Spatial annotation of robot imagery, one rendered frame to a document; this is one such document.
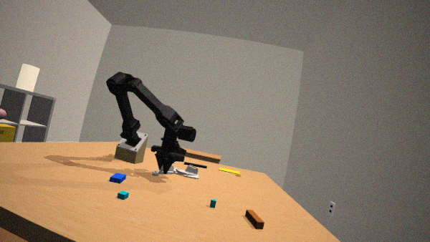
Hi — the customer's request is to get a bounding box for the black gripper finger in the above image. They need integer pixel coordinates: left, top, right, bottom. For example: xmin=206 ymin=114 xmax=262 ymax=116
xmin=154 ymin=154 xmax=167 ymax=170
xmin=163 ymin=158 xmax=175 ymax=174

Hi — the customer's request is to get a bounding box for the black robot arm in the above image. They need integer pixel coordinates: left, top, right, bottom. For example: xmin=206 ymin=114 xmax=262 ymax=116
xmin=106 ymin=72 xmax=196 ymax=147

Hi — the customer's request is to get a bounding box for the blue rectangular block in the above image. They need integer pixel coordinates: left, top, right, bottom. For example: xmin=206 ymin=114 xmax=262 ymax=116
xmin=109 ymin=173 xmax=126 ymax=184

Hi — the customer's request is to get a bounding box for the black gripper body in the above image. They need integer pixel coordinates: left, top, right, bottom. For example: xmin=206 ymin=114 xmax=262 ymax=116
xmin=150 ymin=136 xmax=185 ymax=162

